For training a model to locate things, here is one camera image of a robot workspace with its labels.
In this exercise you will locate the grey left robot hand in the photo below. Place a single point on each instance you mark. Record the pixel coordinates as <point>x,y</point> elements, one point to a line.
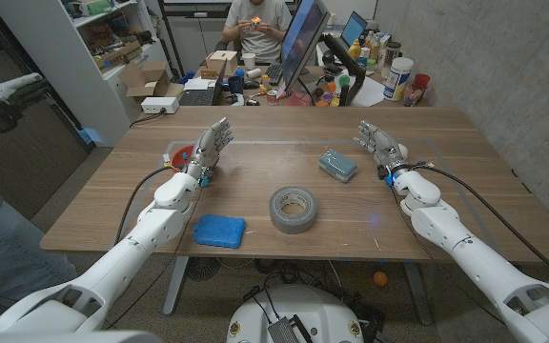
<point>205,152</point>

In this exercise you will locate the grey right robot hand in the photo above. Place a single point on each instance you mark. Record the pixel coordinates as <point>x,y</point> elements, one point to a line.
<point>386,150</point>

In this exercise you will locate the grey duct tape roll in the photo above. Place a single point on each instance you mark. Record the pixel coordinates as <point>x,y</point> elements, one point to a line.
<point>279,220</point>

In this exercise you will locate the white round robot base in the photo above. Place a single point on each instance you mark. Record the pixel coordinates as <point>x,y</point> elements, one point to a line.
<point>298,305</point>

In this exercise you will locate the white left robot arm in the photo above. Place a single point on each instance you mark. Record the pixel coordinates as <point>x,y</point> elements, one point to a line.
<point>150,228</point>

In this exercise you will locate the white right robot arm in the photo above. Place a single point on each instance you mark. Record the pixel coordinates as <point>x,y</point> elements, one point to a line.
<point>446,228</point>

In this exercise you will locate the red bowl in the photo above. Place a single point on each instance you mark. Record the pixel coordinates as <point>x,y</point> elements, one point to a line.
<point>179,155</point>

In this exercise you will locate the teal soap box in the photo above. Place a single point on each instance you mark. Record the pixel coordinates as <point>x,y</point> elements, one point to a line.
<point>337,165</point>

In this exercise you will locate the white power box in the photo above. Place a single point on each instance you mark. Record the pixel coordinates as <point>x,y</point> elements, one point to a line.
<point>160,105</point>

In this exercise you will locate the blue ice pack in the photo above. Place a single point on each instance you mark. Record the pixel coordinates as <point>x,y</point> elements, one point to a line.
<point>219,232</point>

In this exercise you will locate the open cardboard box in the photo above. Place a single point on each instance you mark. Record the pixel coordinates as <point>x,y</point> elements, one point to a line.
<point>148,83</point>

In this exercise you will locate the small closed cardboard box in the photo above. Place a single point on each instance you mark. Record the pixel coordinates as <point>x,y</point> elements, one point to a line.
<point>222,62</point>

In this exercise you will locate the black laptop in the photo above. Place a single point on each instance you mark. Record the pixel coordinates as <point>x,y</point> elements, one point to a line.
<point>200,96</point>

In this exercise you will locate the white labelled canister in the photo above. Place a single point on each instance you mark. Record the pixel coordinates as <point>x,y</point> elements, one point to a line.
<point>397,78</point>

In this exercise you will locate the dark blue mug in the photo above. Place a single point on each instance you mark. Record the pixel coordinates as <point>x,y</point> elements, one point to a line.
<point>235,85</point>

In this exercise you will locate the green ball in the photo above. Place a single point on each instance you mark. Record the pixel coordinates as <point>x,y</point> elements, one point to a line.
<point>344,80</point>

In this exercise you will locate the soda can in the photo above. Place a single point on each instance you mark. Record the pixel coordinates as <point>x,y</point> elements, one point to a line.
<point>272,97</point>

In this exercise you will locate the white paper cup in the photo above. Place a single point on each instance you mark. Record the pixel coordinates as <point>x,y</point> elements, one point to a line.
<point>249,61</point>

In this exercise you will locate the black keyboard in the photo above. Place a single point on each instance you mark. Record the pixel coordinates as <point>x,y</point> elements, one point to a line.
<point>274,74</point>

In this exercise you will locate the yellow bottle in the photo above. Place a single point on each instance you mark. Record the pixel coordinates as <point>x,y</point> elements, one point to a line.
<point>354,50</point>

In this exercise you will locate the seated person grey shirt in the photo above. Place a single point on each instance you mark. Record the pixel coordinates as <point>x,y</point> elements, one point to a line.
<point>260,45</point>

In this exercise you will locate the open laptop blue screen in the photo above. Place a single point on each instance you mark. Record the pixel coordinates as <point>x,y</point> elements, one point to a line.
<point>353,28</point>

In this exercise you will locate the orange ball on floor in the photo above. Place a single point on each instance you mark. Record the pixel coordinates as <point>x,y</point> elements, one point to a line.
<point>380,278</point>

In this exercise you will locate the grey table leg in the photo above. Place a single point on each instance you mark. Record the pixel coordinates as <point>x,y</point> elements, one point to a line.
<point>417,295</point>
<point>175,286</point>

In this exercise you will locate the tilted computer monitor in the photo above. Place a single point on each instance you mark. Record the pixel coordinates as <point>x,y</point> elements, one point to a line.
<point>303,38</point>

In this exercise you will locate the colourful puzzle cube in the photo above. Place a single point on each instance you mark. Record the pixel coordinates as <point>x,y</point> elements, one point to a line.
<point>255,20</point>

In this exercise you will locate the white shelf unit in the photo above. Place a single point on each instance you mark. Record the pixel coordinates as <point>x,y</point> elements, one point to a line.
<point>60,57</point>

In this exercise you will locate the white robot chest shell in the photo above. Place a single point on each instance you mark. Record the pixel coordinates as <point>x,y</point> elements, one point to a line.
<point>65,337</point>

